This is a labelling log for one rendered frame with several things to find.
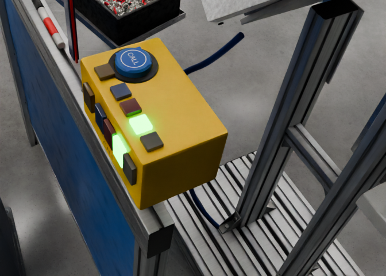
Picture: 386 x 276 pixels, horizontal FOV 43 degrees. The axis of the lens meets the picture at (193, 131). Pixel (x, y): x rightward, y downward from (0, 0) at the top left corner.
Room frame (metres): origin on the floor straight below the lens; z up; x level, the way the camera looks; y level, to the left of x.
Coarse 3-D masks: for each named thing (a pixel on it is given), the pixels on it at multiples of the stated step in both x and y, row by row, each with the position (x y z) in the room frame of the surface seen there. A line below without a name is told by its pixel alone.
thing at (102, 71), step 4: (104, 64) 0.37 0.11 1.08; (108, 64) 0.37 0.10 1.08; (96, 68) 0.36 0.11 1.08; (100, 68) 0.36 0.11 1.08; (104, 68) 0.36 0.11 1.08; (108, 68) 0.37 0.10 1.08; (112, 68) 0.37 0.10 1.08; (96, 72) 0.36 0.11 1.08; (100, 72) 0.36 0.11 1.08; (104, 72) 0.36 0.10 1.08; (108, 72) 0.36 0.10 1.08; (112, 72) 0.36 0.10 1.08; (100, 76) 0.35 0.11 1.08; (104, 76) 0.35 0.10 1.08; (108, 76) 0.36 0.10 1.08; (112, 76) 0.36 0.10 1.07
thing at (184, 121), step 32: (96, 64) 0.37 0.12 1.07; (160, 64) 0.39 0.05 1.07; (96, 96) 0.34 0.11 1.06; (160, 96) 0.35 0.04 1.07; (192, 96) 0.35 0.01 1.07; (96, 128) 0.35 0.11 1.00; (128, 128) 0.30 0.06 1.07; (160, 128) 0.30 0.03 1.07; (192, 128) 0.31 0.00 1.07; (224, 128) 0.32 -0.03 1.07; (160, 160) 0.27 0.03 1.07; (192, 160) 0.29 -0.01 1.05; (160, 192) 0.27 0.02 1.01
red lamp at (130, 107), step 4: (128, 100) 0.33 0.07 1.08; (132, 100) 0.33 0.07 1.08; (120, 104) 0.32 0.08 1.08; (124, 104) 0.32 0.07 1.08; (128, 104) 0.32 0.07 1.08; (132, 104) 0.32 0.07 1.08; (136, 104) 0.32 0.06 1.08; (124, 108) 0.32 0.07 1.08; (128, 108) 0.32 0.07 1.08; (132, 108) 0.32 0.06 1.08; (136, 108) 0.32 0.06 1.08; (140, 108) 0.32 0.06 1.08; (124, 112) 0.31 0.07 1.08; (128, 112) 0.31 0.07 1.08; (132, 112) 0.31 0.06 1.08; (136, 112) 0.31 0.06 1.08; (140, 112) 0.32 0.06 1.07; (128, 116) 0.31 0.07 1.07
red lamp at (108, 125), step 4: (104, 120) 0.31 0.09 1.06; (108, 120) 0.31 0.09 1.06; (104, 124) 0.31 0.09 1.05; (108, 124) 0.31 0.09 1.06; (104, 128) 0.31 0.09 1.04; (108, 128) 0.30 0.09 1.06; (112, 128) 0.30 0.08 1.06; (104, 132) 0.31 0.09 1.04; (108, 132) 0.30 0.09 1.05; (112, 132) 0.30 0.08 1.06; (116, 132) 0.30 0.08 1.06; (104, 136) 0.31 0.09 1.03; (108, 136) 0.30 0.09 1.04; (112, 136) 0.30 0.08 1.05; (108, 140) 0.30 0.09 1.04; (112, 140) 0.30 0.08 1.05; (112, 144) 0.30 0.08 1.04; (112, 148) 0.30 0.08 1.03
